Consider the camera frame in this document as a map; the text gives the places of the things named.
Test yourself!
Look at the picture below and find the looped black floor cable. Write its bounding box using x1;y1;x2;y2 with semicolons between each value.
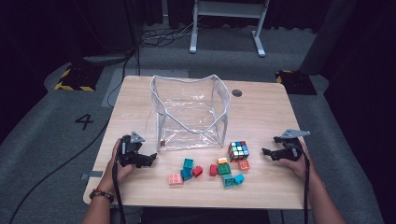
106;46;139;108

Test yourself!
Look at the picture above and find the bundle of floor cables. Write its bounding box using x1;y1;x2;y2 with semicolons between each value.
138;18;200;48

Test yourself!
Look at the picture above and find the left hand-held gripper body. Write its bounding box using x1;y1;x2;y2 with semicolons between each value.
119;131;148;168

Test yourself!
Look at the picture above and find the multicoloured puzzle cube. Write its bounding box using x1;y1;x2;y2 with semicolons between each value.
227;140;250;163

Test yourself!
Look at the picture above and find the right hand-held gripper cable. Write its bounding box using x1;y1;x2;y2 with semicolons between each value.
295;139;311;224

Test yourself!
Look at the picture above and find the long black floor cable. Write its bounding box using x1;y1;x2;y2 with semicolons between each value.
7;119;110;224

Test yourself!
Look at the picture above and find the dark grey panel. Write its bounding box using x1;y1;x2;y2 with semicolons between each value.
299;0;358;76

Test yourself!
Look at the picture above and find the green building block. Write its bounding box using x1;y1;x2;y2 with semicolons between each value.
217;163;233;176

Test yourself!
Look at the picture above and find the dark curtain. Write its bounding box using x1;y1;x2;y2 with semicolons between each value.
167;0;331;34

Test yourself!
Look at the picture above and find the hand-held gripper cable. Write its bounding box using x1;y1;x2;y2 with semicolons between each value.
111;160;127;224
295;139;311;224

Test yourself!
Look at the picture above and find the person's dark clothing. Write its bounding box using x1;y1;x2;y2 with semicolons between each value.
141;207;272;224

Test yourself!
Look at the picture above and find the grey tape strip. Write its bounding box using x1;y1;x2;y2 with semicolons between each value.
81;170;104;181

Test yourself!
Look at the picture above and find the dark equipment stand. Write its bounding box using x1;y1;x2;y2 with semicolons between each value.
71;0;139;68

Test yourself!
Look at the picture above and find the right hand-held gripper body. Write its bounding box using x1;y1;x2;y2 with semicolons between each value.
278;129;311;162

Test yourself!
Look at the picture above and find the white metal desk frame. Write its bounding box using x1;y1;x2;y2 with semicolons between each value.
189;0;271;58

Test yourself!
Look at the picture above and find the left hand-held gripper cable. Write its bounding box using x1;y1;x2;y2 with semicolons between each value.
111;160;127;224

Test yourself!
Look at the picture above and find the person's right hand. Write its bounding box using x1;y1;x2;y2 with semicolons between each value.
279;144;318;183

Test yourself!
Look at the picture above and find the person's left hand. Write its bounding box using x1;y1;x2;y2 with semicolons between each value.
99;138;134;192

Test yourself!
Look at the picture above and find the beaded bracelet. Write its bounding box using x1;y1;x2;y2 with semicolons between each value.
89;189;115;203

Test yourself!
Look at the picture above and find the black yellow striped base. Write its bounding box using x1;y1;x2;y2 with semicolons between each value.
54;63;104;92
275;69;318;96

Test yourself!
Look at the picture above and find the pink building block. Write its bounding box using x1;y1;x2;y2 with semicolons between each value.
168;173;185;187

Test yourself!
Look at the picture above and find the clear plastic bag white trim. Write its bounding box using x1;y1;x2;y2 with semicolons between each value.
149;74;232;153

